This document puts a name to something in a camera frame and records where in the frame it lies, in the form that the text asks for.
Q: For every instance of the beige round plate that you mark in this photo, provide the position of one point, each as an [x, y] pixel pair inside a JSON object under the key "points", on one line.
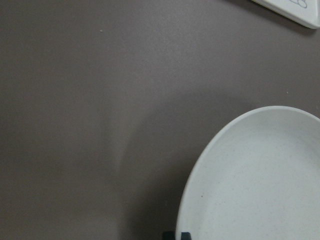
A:
{"points": [[257, 179]]}

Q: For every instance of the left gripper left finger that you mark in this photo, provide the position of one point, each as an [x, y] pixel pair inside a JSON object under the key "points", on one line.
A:
{"points": [[168, 235]]}

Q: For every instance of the white rabbit tray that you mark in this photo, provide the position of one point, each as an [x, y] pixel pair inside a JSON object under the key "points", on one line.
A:
{"points": [[303, 12]]}

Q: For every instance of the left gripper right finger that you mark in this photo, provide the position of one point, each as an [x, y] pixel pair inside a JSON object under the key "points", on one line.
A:
{"points": [[185, 236]]}

